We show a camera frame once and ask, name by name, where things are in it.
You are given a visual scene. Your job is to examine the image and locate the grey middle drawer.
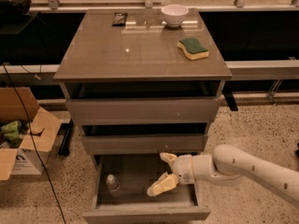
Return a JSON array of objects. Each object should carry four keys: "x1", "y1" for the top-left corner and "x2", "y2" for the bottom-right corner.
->
[{"x1": 82, "y1": 123, "x2": 207, "y2": 154}]

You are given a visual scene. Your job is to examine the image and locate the black object on shelf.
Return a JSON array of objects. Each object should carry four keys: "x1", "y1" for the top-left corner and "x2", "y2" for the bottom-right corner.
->
[{"x1": 0, "y1": 0, "x2": 32, "y2": 21}]

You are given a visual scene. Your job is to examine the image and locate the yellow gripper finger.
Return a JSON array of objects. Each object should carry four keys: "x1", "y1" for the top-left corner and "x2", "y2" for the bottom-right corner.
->
[
  {"x1": 160, "y1": 152, "x2": 178, "y2": 166},
  {"x1": 147, "y1": 172, "x2": 178, "y2": 197}
]

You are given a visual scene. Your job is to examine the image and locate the grey top drawer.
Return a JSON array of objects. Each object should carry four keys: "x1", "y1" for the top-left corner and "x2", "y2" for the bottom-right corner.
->
[{"x1": 64, "y1": 80, "x2": 221, "y2": 126}]

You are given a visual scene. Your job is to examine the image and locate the grey drawer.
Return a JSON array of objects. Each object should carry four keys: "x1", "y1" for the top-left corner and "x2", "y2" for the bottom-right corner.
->
[
  {"x1": 83, "y1": 154, "x2": 210, "y2": 224},
  {"x1": 64, "y1": 80, "x2": 221, "y2": 126},
  {"x1": 82, "y1": 123, "x2": 207, "y2": 154}
]

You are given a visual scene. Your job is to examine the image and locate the black table leg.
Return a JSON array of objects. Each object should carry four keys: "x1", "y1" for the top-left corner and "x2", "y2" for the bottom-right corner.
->
[{"x1": 58, "y1": 119, "x2": 74, "y2": 157}]

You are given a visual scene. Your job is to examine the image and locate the grey bottom drawer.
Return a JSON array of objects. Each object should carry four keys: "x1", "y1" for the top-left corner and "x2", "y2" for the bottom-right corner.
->
[{"x1": 83, "y1": 154, "x2": 210, "y2": 224}]

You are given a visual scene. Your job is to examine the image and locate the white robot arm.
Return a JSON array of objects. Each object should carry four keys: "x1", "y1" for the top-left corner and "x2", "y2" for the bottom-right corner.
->
[{"x1": 147, "y1": 145, "x2": 299, "y2": 208}]

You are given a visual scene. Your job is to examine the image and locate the green yellow sponge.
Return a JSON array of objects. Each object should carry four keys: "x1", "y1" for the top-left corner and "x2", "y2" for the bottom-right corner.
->
[{"x1": 178, "y1": 37, "x2": 209, "y2": 61}]

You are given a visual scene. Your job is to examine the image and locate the grey drawer cabinet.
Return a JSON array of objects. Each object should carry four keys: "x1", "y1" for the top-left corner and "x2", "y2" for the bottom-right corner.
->
[{"x1": 52, "y1": 8, "x2": 233, "y2": 170}]

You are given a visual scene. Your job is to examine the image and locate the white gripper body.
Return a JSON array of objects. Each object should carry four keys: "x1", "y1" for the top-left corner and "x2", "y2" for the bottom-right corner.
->
[{"x1": 171, "y1": 155, "x2": 194, "y2": 185}]

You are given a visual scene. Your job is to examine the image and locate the green item in box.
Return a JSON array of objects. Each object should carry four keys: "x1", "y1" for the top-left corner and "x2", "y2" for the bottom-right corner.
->
[{"x1": 0, "y1": 120, "x2": 28, "y2": 148}]

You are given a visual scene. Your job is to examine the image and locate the white ceramic bowl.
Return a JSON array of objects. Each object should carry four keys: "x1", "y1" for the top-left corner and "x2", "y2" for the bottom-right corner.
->
[{"x1": 161, "y1": 5, "x2": 189, "y2": 27}]

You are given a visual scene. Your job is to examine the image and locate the black cable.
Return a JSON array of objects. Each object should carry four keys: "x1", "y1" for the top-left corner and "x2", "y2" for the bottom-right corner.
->
[{"x1": 1, "y1": 63, "x2": 67, "y2": 224}]

